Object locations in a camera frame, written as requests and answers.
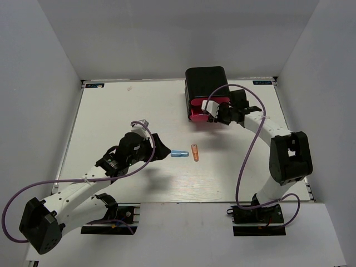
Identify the orange correction tape case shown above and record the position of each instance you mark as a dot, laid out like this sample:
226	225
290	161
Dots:
195	152

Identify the black drawer cabinet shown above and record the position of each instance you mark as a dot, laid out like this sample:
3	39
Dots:
202	81

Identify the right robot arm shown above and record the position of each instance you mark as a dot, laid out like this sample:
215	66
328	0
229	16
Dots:
289	155

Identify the left corner label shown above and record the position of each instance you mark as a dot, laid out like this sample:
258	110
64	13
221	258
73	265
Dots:
94	85

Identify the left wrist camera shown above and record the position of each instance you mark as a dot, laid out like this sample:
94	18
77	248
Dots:
140	127

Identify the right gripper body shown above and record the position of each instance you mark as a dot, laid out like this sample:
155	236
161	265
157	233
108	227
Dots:
225	114

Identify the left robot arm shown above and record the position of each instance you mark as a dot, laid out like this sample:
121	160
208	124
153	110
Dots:
45	222

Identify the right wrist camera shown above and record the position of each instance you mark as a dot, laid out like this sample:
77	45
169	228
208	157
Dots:
210	108

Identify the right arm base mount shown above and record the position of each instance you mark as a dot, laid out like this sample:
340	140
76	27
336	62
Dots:
265	221

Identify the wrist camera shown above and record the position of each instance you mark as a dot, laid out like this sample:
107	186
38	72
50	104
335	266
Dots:
140	127
210	108

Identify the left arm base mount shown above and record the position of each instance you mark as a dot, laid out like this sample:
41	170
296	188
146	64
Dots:
123	220

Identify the blue correction tape case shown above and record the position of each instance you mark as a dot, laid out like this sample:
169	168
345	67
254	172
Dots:
179	153

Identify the right corner label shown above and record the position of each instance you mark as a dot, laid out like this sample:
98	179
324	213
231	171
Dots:
262	82

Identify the corner label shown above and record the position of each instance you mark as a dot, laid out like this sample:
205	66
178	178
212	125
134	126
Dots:
262	82
94	85

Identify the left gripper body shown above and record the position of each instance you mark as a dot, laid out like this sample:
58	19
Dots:
146	150

